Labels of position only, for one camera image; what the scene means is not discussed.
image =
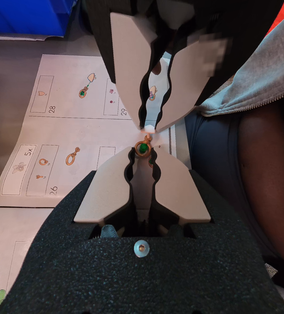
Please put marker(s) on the blue storage box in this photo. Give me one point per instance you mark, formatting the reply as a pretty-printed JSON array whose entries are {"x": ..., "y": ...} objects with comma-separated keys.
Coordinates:
[{"x": 21, "y": 17}]

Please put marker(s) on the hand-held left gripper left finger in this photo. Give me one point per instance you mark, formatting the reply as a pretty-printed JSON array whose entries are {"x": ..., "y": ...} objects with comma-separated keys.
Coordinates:
[{"x": 107, "y": 191}]

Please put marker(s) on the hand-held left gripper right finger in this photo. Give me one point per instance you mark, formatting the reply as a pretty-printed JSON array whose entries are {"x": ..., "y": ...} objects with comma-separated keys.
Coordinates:
[{"x": 178, "y": 191}]

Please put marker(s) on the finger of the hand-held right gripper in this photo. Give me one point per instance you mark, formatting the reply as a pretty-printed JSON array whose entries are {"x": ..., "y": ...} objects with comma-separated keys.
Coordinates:
[
  {"x": 127, "y": 61},
  {"x": 183, "y": 81}
]

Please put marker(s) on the toy brick instruction booklet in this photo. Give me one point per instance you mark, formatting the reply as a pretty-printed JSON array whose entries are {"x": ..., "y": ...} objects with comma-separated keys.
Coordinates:
[{"x": 70, "y": 127}]

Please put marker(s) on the person's grey zip jacket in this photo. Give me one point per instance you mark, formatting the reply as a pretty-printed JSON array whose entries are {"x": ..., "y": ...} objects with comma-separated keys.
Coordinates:
[{"x": 266, "y": 73}]

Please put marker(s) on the person's leg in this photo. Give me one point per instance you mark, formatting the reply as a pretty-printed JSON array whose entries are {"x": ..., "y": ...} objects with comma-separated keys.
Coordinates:
[{"x": 266, "y": 184}]

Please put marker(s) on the tan petal toy brick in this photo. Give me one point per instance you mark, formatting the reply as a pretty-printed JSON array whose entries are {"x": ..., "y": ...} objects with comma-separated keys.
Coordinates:
[{"x": 148, "y": 129}]

